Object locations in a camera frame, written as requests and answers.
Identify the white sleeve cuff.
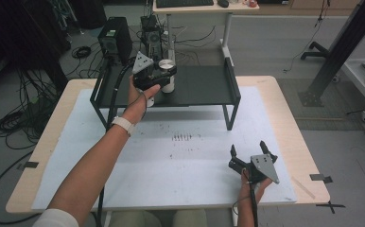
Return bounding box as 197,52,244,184
32,208,79,227

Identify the coiled black cable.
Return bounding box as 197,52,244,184
71,45,92,60

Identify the open computer case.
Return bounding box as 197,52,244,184
140,14,165,62

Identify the person's left hand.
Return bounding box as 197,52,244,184
122,75,162,126

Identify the black metal beam stand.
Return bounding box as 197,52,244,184
298,0,365,108

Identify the thick black gripper cable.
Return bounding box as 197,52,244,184
96,56,137,227

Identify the person's leg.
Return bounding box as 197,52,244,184
170,208,209,227
108,210,155,227

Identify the black stand foot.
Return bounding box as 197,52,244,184
300,41,330,61

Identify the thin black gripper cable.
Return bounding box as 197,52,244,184
232,168,260,227

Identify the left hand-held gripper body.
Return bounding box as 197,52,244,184
131,51,171,92

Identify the tangle of floor cables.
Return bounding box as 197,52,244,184
0,67,66,150

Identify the black computer tower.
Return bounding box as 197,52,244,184
97,16,133,65

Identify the black keyboard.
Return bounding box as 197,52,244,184
155,0,215,9

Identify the person's left leg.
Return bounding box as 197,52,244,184
108,210,155,227

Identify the white desk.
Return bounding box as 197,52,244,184
151,0,260,67

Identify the person's right leg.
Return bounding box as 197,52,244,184
170,208,209,227

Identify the black tape cross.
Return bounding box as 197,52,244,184
316,201,346,215

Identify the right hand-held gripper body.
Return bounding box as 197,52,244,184
228,153,280,184

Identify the dark curtain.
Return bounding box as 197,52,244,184
0,0,72,93

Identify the black metal shelf rack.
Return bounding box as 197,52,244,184
89,57,242,134

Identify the white cart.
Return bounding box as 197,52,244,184
340,22,365,124

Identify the white table mat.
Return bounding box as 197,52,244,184
31,86,298,212

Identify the white wristband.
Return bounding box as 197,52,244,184
111,115,137,137

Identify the person's right hand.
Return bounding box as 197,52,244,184
239,168,273,202

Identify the white cup with metal lid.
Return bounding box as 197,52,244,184
157,59,176,95

